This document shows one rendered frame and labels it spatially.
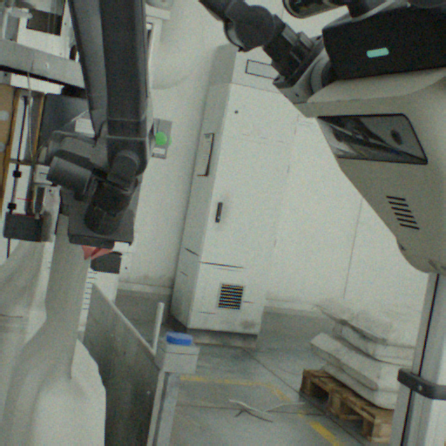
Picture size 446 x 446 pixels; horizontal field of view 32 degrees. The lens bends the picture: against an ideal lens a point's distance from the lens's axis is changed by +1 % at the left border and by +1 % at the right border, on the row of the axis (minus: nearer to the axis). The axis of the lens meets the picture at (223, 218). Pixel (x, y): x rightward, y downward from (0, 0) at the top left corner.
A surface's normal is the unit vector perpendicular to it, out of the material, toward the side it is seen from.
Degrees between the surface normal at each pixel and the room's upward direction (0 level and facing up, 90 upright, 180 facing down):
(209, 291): 90
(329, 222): 90
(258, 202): 90
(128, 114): 108
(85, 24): 98
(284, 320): 90
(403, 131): 130
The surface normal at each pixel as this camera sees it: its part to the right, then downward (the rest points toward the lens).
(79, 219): 0.37, -0.60
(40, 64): 0.83, 0.18
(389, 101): -0.83, 0.52
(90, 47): 0.18, 0.23
